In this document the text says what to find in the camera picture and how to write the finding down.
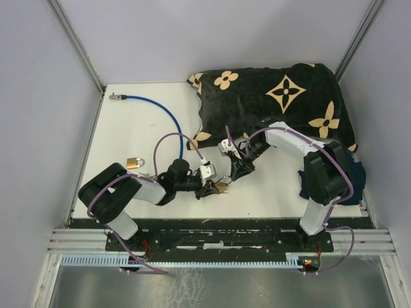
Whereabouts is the dark blue cloth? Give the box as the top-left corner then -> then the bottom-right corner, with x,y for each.
298,142 -> 366,206

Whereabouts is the left aluminium frame post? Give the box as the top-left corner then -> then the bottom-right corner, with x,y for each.
46,0 -> 105,93

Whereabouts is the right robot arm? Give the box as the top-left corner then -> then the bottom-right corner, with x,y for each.
219,119 -> 354,251

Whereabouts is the aluminium frame post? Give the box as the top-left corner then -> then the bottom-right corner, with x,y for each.
335,0 -> 386,83
46,0 -> 105,93

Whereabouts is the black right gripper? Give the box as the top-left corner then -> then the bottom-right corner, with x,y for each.
228,140 -> 270,182

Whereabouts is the small brass padlock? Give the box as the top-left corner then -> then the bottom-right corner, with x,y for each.
126,157 -> 145,169

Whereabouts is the brass padlock with key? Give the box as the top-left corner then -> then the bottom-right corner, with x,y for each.
215,175 -> 232,194

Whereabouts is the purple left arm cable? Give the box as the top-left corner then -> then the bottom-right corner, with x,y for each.
87,133 -> 206,275

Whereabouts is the black floral patterned blanket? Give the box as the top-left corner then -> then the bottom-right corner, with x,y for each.
187,63 -> 358,152

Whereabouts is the white slotted cable duct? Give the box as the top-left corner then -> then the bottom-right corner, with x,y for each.
61,250 -> 302,269

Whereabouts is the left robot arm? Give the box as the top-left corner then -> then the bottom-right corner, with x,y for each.
78,158 -> 221,250

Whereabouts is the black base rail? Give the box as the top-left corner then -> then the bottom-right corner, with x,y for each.
124,218 -> 334,254

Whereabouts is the right aluminium frame post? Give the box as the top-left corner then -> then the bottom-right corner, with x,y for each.
335,0 -> 386,83

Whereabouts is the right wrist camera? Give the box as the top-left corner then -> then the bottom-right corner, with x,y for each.
218,139 -> 241,159

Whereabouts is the blue cable with plug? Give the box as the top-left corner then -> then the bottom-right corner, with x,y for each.
109,92 -> 187,160

